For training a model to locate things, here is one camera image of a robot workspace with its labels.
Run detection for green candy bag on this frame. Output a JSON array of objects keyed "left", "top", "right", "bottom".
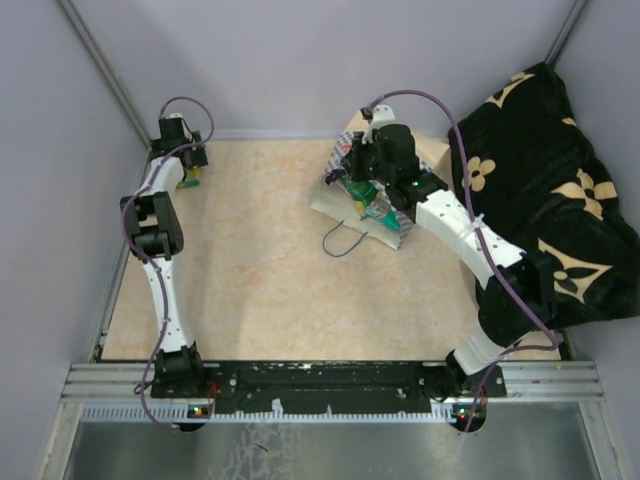
[
  {"left": 177, "top": 167, "right": 201, "bottom": 189},
  {"left": 339, "top": 175, "right": 378, "bottom": 210}
]

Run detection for blue checkered paper bag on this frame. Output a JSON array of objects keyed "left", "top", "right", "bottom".
[{"left": 308, "top": 109, "right": 451, "bottom": 250}]

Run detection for teal snack bag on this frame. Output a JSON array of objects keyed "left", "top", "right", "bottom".
[{"left": 358, "top": 198, "right": 401, "bottom": 232}]

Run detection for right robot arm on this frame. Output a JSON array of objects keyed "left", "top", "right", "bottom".
[{"left": 342, "top": 124, "right": 556, "bottom": 396}]

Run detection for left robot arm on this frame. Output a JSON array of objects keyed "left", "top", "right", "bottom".
[{"left": 120, "top": 113, "right": 208, "bottom": 398}]

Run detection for purple snack bag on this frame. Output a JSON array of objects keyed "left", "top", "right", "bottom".
[{"left": 324, "top": 168, "right": 346, "bottom": 185}]

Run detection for black floral blanket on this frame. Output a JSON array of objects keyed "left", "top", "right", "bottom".
[{"left": 448, "top": 63, "right": 639, "bottom": 329}]

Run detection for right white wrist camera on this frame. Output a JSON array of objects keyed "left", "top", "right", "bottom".
[{"left": 360, "top": 104, "right": 396, "bottom": 144}]

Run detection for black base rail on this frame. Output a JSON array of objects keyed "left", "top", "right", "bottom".
[{"left": 149, "top": 359, "right": 509, "bottom": 416}]

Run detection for aluminium frame rail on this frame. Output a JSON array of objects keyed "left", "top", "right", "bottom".
[{"left": 63, "top": 361, "right": 604, "bottom": 402}]

